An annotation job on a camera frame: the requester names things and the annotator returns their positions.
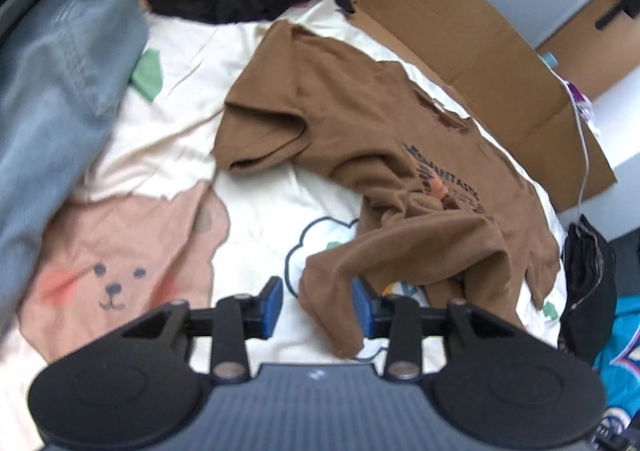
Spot cream bear print bed sheet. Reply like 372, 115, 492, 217
0, 0, 572, 451

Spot blue jeans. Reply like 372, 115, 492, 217
0, 0, 154, 328

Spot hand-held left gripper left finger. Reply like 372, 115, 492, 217
120, 276, 285, 382

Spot white cable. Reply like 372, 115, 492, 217
551, 70, 594, 228

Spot detergent refill pouch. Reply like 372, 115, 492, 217
566, 80, 597, 123

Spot teal printed cloth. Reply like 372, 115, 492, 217
591, 297, 640, 451

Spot flattened cardboard sheet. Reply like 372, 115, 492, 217
320, 0, 619, 215

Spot upright cardboard box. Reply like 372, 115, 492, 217
536, 0, 640, 100

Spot folded black clothes pile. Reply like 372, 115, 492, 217
556, 214, 619, 368

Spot brown printed t-shirt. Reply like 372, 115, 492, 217
214, 21, 562, 360

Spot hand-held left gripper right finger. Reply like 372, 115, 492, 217
350, 276, 523, 382

